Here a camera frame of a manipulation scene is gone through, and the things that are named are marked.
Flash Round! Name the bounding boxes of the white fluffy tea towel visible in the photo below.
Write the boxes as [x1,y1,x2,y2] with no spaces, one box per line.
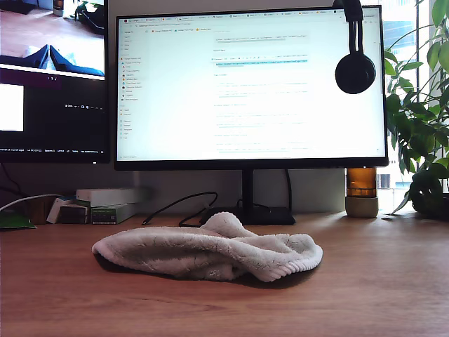
[91,213,324,283]

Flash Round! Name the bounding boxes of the computer monitor with white page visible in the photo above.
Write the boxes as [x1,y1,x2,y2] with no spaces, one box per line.
[113,4,389,226]

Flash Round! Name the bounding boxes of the amber glass jar grey base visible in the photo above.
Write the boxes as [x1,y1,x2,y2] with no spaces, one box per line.
[344,167,380,218]

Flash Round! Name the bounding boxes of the small dark box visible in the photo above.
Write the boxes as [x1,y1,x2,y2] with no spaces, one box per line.
[59,205,88,225]

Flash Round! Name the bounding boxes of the black headphones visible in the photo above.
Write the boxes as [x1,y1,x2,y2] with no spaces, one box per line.
[332,0,377,95]

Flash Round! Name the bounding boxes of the computer monitor with dark screen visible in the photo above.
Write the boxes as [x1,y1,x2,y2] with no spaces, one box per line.
[0,0,112,164]

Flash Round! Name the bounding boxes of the brown wooden block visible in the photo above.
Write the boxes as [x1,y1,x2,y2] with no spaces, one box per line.
[22,195,57,225]

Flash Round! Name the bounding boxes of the green leafy houseplant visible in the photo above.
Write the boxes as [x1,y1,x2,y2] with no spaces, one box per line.
[384,0,449,220]

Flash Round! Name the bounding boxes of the green packet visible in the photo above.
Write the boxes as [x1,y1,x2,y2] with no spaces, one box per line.
[0,209,37,231]

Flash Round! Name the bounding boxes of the black monitor power cable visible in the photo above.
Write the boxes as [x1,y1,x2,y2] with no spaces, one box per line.
[286,169,294,215]

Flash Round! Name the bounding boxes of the black cable with plug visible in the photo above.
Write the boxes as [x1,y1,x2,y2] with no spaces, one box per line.
[141,191,219,228]

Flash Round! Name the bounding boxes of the white cable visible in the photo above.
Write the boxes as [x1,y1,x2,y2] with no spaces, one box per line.
[0,194,64,211]

